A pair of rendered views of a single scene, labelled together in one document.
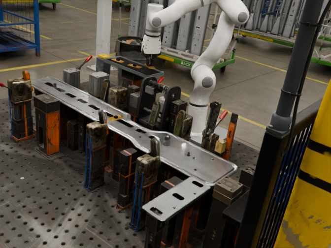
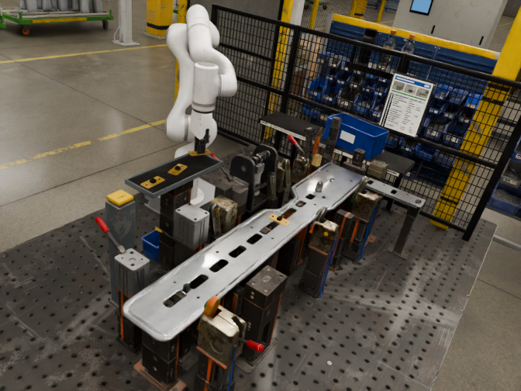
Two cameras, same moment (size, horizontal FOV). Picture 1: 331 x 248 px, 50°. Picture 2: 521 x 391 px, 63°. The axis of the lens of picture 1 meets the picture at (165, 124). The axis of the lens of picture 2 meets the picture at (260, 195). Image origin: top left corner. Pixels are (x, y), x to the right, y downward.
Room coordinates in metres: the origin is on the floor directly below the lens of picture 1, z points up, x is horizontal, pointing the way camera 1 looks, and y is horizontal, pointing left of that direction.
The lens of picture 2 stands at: (1.92, 1.63, 1.91)
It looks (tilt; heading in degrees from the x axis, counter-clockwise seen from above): 30 degrees down; 262
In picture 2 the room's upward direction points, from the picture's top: 10 degrees clockwise
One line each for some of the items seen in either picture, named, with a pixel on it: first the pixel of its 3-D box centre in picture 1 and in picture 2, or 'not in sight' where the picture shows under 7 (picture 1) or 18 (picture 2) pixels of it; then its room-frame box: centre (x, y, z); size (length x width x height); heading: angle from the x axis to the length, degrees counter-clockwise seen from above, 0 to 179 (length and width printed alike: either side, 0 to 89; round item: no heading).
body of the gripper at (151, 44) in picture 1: (151, 43); (201, 120); (1.97, 0.13, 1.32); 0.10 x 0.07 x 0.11; 118
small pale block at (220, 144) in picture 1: (214, 175); (310, 187); (1.41, -0.26, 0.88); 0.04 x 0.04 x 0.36; 53
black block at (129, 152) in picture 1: (126, 179); (337, 240); (1.34, 0.14, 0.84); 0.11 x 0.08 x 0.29; 143
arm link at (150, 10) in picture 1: (154, 16); (206, 82); (1.97, 0.13, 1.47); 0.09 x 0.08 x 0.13; 11
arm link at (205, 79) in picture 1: (202, 86); (195, 140); (2.01, -0.19, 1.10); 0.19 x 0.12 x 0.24; 11
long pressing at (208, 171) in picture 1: (112, 117); (277, 223); (1.65, 0.27, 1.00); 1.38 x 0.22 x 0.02; 53
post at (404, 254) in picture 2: (152, 245); (406, 228); (0.96, -0.01, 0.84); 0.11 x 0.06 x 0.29; 143
